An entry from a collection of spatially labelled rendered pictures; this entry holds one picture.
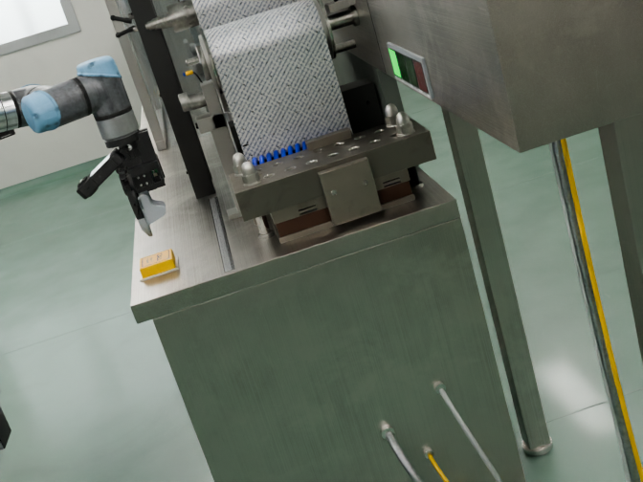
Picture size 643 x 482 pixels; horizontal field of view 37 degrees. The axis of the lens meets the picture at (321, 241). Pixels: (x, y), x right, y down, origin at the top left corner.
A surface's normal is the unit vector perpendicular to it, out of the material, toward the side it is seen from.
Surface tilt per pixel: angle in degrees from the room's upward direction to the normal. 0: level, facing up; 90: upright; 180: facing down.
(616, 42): 90
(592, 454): 0
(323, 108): 90
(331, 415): 90
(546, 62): 90
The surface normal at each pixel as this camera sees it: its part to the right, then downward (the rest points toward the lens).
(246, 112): 0.17, 0.30
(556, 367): -0.27, -0.90
